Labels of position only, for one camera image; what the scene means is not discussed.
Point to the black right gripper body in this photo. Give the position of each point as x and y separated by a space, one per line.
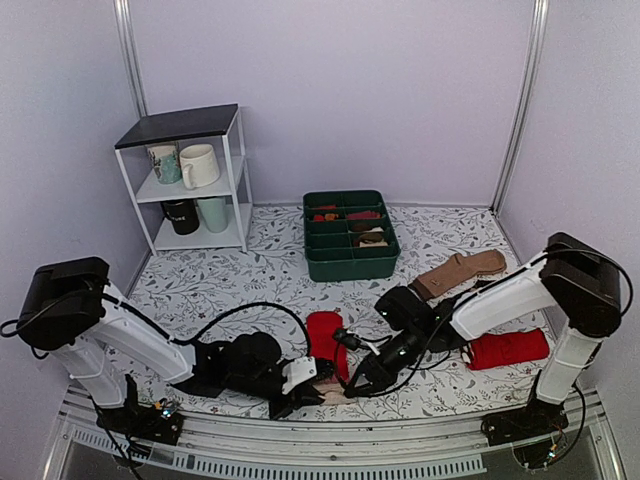
415 348

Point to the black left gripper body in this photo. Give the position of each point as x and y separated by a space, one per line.
238 385

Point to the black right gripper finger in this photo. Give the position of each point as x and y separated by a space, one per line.
360 386
369 367

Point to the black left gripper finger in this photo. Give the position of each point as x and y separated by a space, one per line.
325 372
283 406

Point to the red and cream sock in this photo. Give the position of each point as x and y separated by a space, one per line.
321 326

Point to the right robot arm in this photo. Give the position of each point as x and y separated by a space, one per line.
591 290

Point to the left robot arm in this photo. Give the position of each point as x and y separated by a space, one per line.
74 312

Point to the rolled socks in bin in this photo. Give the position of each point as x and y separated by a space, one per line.
359 222

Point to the folded red sock pair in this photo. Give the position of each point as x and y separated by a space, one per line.
492 351

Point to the tan ribbed sock pair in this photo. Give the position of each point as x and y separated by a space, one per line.
455 271

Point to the black argyle sock pair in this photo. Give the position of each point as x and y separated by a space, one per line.
482 285

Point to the green divided storage bin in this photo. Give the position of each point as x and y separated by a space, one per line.
333 258

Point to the mint green mug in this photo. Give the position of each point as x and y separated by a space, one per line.
214 214

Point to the black mug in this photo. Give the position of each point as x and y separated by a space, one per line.
182 215

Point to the white shelf unit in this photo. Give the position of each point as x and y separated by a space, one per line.
220 126

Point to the white ceramic mug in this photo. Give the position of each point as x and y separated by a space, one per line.
199 166

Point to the floral teal mug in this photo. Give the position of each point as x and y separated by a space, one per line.
165 162

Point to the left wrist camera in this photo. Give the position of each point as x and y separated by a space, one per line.
297 372

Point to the aluminium front rail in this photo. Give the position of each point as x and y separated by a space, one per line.
429 430

